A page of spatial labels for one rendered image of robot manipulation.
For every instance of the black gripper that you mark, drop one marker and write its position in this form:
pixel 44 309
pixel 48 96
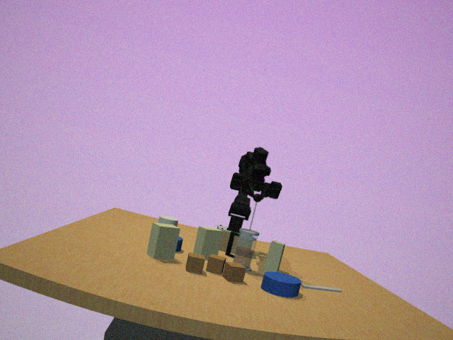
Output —
pixel 249 185

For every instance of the dark blue short cylinder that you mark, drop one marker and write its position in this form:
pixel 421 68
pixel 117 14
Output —
pixel 281 284
pixel 179 244

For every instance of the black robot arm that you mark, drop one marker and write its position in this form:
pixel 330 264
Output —
pixel 255 163

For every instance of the grey flat bar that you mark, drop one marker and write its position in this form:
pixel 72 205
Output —
pixel 321 288

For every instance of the glass coffee press with black handle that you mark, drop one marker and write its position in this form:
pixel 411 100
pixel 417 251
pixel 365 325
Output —
pixel 246 243

